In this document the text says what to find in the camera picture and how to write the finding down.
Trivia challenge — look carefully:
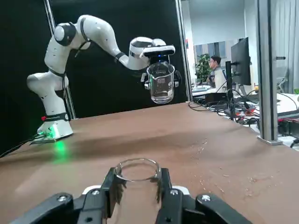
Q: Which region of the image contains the black base cable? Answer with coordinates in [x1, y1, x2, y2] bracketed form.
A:
[0, 133, 47, 157]

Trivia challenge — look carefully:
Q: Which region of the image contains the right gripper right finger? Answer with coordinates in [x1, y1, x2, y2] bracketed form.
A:
[155, 168, 253, 224]

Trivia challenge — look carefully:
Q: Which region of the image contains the black computer monitor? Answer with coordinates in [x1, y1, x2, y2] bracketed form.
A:
[225, 37, 252, 98]

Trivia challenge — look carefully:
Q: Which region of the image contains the green potted plant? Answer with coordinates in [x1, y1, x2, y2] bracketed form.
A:
[195, 53, 211, 83]

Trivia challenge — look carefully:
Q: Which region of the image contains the clear glass conical flask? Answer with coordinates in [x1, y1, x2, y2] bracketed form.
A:
[111, 158, 162, 224]

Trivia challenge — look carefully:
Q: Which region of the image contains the black mini computer box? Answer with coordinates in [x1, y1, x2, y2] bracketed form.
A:
[205, 92, 229, 104]

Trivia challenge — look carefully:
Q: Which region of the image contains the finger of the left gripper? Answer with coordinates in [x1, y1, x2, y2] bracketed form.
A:
[174, 70, 182, 88]
[141, 72, 150, 91]

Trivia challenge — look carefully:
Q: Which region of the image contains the grey office chair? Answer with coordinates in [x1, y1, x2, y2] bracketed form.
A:
[277, 76, 291, 94]

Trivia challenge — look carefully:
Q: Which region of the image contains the clear glass beaker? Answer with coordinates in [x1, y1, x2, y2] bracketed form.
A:
[146, 62, 176, 105]

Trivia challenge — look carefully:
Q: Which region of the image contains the black equipment box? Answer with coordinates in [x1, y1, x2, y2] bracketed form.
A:
[277, 118, 299, 138]

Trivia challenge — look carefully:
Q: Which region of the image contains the person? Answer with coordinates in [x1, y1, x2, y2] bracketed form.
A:
[206, 55, 229, 94]

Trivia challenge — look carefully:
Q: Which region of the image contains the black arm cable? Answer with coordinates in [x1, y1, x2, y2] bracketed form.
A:
[74, 21, 92, 59]

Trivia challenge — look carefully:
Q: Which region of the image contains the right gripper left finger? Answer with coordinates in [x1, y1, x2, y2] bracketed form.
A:
[9, 167, 124, 224]

